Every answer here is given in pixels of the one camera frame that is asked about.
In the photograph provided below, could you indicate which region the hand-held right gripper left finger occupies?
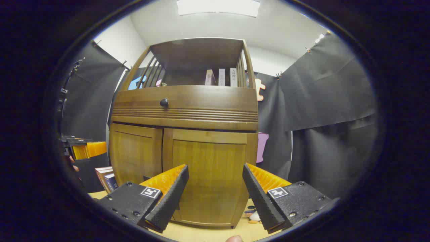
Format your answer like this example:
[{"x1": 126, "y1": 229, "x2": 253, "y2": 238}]
[{"x1": 96, "y1": 164, "x2": 189, "y2": 233}]

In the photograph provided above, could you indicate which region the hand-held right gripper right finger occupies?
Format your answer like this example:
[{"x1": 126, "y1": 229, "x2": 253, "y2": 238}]
[{"x1": 242, "y1": 163, "x2": 333, "y2": 234}]

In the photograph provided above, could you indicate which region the wooden cabinet door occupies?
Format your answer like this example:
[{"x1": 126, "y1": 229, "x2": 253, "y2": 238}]
[
  {"x1": 163, "y1": 128, "x2": 258, "y2": 230},
  {"x1": 109, "y1": 123, "x2": 164, "y2": 186}
]

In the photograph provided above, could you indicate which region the wooden double-door shoe cabinet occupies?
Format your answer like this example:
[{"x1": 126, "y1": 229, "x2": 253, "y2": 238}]
[{"x1": 108, "y1": 37, "x2": 259, "y2": 230}]

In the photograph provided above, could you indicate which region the wooden cabinet drawer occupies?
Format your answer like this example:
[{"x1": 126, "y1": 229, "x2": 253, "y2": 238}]
[{"x1": 112, "y1": 85, "x2": 259, "y2": 131}]

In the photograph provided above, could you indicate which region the red leaning book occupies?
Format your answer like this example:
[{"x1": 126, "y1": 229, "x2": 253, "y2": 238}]
[{"x1": 95, "y1": 166, "x2": 114, "y2": 193}]

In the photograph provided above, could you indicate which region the black stand with clamps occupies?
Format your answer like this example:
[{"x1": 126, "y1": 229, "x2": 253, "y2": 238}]
[{"x1": 56, "y1": 58, "x2": 85, "y2": 116}]

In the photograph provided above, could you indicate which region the ceiling light panel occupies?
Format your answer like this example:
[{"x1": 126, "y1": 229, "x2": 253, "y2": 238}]
[{"x1": 177, "y1": 0, "x2": 261, "y2": 17}]

